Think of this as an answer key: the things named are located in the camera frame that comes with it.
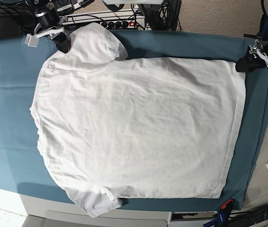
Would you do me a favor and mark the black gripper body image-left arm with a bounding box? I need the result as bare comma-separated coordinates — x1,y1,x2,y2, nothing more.
33,23,70,40

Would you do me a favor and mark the black gripper body image-right arm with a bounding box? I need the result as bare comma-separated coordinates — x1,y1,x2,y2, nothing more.
247,39,268,70

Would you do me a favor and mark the white T-shirt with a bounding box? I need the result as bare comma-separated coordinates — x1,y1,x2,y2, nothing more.
30,23,246,218

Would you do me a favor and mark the blue black clamp top right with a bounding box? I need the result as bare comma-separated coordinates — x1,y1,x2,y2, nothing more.
243,15,268,41

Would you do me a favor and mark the orange blue clamp bottom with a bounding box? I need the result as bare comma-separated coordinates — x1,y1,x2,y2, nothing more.
203,199,234,227

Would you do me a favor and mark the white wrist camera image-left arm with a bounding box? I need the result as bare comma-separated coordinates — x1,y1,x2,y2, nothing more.
25,34,39,48

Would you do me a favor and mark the black power strip red switch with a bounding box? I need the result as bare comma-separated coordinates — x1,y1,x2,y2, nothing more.
100,21,137,30

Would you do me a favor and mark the black cable bundle top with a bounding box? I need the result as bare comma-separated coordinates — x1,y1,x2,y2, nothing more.
138,0,183,32

